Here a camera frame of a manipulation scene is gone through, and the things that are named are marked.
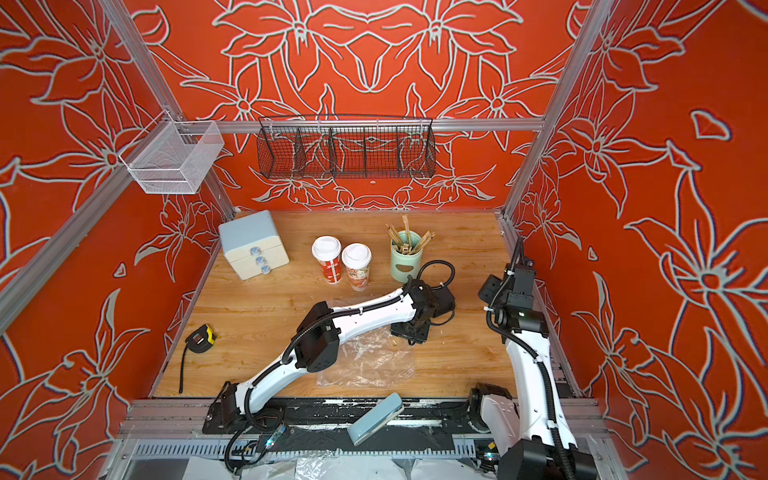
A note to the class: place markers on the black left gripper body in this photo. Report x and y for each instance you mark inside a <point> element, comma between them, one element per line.
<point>414,332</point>

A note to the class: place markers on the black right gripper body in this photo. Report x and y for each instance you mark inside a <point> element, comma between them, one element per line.
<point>498,293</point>

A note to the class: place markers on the clear plastic carrier bag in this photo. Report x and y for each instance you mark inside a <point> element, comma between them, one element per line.
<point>376,359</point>

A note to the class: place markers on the red milk tea cup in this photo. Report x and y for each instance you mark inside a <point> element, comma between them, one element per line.
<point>327,252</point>
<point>356,259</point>

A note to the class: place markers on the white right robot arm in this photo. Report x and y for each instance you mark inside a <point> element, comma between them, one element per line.
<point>530,433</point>

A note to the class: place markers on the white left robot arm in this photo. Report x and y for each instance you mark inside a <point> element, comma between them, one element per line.
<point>409,312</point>

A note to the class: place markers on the mint green tin canister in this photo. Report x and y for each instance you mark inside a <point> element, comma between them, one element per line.
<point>404,266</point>

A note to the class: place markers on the wooden stir sticks bundle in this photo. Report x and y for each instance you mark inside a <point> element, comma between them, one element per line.
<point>406,241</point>

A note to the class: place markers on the light blue foot pedal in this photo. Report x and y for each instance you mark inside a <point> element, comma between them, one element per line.
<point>375,419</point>

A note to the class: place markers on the white mini drawer box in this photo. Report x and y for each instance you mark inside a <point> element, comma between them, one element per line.
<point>252,246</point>

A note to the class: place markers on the black yellow tape measure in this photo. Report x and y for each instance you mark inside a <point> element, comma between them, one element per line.
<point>199,341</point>

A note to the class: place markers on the black wire wall basket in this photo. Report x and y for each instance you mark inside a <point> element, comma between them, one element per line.
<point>346,147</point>

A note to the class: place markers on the white wire mesh basket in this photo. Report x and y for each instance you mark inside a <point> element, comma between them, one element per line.
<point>164,158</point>

